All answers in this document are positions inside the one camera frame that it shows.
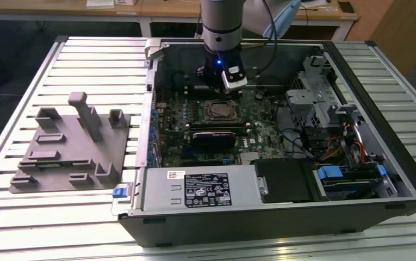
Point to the silver CPU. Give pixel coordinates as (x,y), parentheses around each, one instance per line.
(221,110)

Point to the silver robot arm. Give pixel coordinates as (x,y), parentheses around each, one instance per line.
(221,16)

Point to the CPU socket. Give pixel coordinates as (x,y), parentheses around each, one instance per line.
(220,120)

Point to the black RAM slot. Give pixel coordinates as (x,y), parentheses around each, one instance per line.
(196,98)
(196,93)
(196,90)
(219,123)

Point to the coin cell battery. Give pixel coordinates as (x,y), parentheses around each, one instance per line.
(259,96)

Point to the green motherboard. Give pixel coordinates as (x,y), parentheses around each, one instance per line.
(265,127)

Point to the black graphics card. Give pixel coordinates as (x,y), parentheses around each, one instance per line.
(212,141)

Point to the silver drive cage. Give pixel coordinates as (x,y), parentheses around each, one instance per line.
(301,99)

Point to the white board sticker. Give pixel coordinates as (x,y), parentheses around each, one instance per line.
(252,140)

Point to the silver chipset heatsink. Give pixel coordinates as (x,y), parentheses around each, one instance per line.
(251,158)

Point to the black expansion slot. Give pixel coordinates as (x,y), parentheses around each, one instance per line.
(204,163)

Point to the white cardboard box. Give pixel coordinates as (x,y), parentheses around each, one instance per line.
(100,2)
(125,2)

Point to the black plastic drive cover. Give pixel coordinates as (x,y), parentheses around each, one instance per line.
(286,182)

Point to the silver power supply unit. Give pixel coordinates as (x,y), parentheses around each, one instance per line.
(156,190)

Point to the grey parts rack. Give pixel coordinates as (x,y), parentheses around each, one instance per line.
(73,152)

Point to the blue disk carrier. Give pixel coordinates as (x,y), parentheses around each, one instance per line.
(329,172)

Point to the blue case latch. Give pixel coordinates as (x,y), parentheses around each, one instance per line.
(120,191)

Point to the brown wooden cabinet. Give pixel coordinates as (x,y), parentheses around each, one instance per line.
(402,32)

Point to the black PC case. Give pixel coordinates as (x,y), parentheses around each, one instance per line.
(229,228)

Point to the blue plastic clip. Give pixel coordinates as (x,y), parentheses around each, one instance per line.
(381,170)

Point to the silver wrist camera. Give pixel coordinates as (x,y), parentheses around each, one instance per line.
(235,79)

